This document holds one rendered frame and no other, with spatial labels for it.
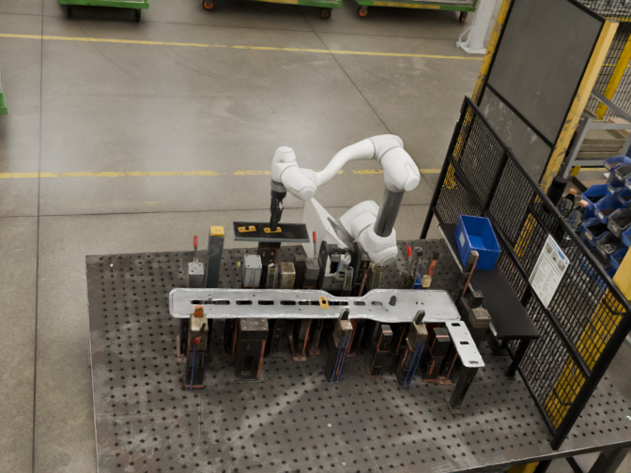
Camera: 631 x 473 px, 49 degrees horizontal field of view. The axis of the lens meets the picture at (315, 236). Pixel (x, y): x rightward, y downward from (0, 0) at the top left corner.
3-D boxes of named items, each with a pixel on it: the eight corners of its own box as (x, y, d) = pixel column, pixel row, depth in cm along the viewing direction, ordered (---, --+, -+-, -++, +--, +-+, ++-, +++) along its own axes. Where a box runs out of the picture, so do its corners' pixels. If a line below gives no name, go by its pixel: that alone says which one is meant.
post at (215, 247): (202, 306, 353) (208, 237, 327) (202, 296, 358) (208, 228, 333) (217, 306, 354) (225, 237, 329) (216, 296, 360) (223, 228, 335)
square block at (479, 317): (454, 371, 345) (477, 319, 324) (450, 359, 352) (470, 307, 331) (469, 371, 347) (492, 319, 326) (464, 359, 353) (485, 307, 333)
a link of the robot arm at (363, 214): (346, 222, 404) (377, 200, 400) (361, 246, 395) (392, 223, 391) (335, 213, 391) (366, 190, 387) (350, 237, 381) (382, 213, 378)
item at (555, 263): (546, 312, 324) (571, 261, 306) (526, 281, 341) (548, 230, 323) (549, 312, 324) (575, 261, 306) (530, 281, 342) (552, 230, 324)
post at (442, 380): (439, 385, 336) (456, 343, 319) (433, 368, 345) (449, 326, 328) (452, 385, 338) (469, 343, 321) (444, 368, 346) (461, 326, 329)
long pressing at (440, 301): (169, 322, 299) (169, 319, 298) (168, 288, 317) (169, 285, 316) (463, 322, 332) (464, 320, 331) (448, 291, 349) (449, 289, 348)
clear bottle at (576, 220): (564, 240, 323) (581, 205, 311) (558, 232, 328) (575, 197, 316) (577, 241, 324) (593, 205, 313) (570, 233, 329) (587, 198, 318)
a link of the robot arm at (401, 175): (379, 236, 396) (399, 265, 385) (355, 245, 390) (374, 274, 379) (407, 141, 335) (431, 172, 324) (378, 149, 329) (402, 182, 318)
